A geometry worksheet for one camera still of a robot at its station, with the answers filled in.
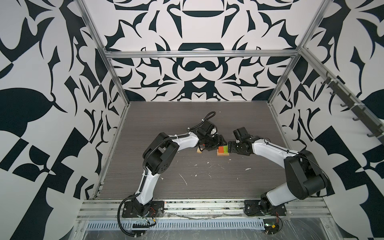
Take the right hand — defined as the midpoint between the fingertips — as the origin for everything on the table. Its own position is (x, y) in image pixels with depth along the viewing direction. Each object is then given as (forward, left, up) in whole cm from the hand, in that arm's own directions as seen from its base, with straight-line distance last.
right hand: (234, 147), depth 92 cm
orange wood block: (-1, +8, -1) cm, 8 cm away
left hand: (+1, +5, +4) cm, 7 cm away
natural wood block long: (-3, +8, -2) cm, 9 cm away
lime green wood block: (-2, +6, +2) cm, 7 cm away
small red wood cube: (-3, +19, +10) cm, 22 cm away
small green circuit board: (-39, -11, -4) cm, 41 cm away
